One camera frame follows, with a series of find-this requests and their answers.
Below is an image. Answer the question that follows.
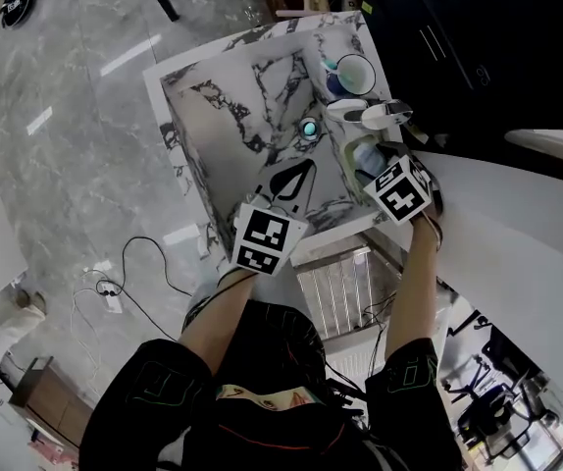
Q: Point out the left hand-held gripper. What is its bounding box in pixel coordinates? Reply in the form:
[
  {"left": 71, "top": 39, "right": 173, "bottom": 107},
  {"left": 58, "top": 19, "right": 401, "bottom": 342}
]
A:
[{"left": 230, "top": 160, "right": 319, "bottom": 278}]

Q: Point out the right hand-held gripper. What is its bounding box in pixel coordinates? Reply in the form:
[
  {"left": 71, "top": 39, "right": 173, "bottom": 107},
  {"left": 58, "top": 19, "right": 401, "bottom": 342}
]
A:
[{"left": 362, "top": 139, "right": 445, "bottom": 228}]

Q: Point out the pale blue bar of soap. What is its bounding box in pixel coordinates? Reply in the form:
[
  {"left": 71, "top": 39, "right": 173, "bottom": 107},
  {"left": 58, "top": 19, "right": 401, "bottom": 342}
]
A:
[{"left": 353, "top": 144, "right": 384, "bottom": 175}]

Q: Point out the person's left forearm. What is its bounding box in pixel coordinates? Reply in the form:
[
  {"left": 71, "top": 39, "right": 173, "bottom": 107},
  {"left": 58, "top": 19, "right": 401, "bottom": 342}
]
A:
[{"left": 178, "top": 266, "right": 259, "bottom": 380}]

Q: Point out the person's right forearm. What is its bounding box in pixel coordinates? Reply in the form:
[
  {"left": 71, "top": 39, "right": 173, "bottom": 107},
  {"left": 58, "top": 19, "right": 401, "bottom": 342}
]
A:
[{"left": 384, "top": 215, "right": 443, "bottom": 362}]

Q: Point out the white soap dish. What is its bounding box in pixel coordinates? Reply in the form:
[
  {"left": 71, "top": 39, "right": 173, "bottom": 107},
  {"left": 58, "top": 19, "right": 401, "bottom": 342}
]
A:
[{"left": 342, "top": 132, "right": 391, "bottom": 186}]

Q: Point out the chrome sink drain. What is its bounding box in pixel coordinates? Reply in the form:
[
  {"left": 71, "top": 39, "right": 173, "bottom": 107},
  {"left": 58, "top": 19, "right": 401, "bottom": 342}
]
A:
[{"left": 297, "top": 116, "right": 323, "bottom": 141}]

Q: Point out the marble sink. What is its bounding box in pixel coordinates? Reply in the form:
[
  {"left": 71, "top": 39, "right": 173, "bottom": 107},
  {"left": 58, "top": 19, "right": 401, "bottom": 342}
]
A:
[{"left": 142, "top": 9, "right": 403, "bottom": 270}]

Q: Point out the white and chrome faucet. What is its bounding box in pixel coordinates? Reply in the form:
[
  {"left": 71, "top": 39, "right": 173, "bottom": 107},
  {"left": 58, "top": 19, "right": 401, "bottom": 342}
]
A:
[{"left": 325, "top": 97, "right": 414, "bottom": 131}]

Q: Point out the white cup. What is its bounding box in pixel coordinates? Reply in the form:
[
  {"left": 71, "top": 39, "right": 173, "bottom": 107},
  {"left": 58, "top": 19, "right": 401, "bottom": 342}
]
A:
[{"left": 333, "top": 53, "right": 378, "bottom": 96}]

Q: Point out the white curved counter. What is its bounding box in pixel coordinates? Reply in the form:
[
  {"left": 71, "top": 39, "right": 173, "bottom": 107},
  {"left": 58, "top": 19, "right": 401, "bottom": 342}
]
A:
[{"left": 406, "top": 128, "right": 563, "bottom": 411}]

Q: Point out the black cabinet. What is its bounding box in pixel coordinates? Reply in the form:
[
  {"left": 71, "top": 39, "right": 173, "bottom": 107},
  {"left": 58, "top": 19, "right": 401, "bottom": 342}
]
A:
[{"left": 359, "top": 0, "right": 563, "bottom": 152}]

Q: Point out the white power strip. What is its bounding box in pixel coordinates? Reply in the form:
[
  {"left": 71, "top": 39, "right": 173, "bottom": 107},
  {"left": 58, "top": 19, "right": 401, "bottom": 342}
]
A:
[{"left": 96, "top": 279, "right": 125, "bottom": 312}]

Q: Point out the person's black shirt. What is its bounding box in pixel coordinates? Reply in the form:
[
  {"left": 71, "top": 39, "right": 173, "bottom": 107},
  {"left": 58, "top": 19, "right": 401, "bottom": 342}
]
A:
[{"left": 78, "top": 299, "right": 463, "bottom": 471}]

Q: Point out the brown wooden box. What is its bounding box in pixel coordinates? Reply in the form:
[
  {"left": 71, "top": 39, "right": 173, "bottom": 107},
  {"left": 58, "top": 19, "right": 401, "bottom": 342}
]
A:
[{"left": 8, "top": 355, "right": 95, "bottom": 449}]

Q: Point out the black floor cable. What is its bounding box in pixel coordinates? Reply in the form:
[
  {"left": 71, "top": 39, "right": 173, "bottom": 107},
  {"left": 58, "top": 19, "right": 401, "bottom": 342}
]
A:
[{"left": 95, "top": 235, "right": 199, "bottom": 341}]

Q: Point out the white floor cable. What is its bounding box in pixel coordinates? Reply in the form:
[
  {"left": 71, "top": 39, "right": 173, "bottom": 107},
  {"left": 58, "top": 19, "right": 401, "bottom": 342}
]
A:
[{"left": 69, "top": 267, "right": 112, "bottom": 404}]

